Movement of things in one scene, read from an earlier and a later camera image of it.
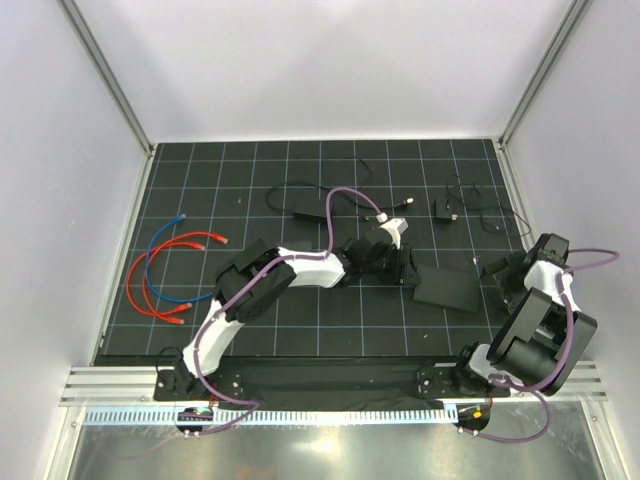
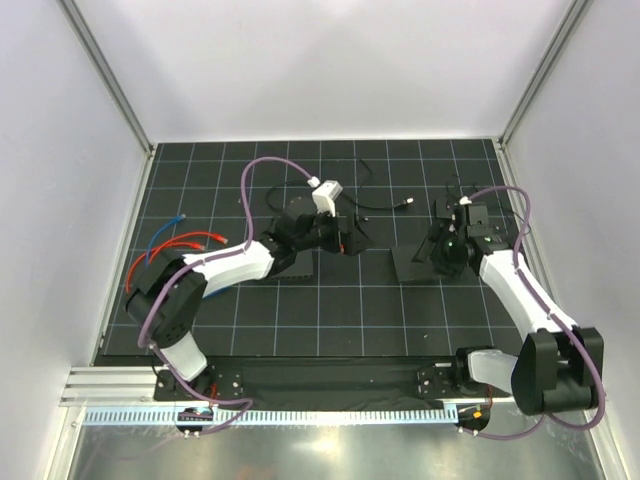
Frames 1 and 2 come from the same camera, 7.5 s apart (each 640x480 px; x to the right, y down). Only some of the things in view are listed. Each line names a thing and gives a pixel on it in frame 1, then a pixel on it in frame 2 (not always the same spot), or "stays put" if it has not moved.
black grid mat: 206,202 stays put
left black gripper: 404,272 → 348,242
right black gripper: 510,298 → 437,233
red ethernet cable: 185,306 stays put
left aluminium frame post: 107,75 stays put
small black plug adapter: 442,211 stays put
